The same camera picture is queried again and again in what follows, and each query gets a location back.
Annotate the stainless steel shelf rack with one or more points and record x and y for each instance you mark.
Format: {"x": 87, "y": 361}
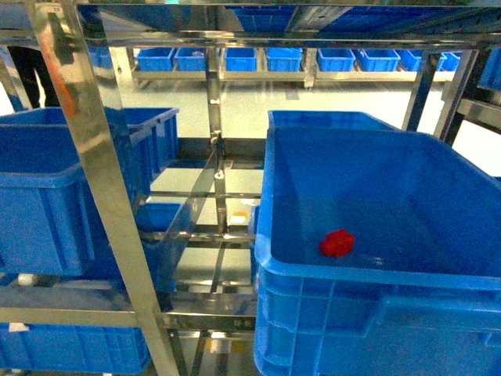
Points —
{"x": 64, "y": 34}

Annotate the blue crate middle left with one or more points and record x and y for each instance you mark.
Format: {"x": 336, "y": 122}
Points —
{"x": 50, "y": 224}

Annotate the blue crate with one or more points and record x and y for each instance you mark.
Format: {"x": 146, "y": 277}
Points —
{"x": 81, "y": 349}
{"x": 50, "y": 224}
{"x": 420, "y": 292}

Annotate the blue crate bottom left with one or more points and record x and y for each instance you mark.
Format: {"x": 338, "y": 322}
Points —
{"x": 81, "y": 349}

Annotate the red toy block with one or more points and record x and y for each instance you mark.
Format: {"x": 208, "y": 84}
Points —
{"x": 337, "y": 244}

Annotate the blue crate middle right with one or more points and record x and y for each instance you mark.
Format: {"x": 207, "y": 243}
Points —
{"x": 420, "y": 292}

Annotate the person in dark clothes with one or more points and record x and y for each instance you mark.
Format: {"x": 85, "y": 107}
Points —
{"x": 31, "y": 68}

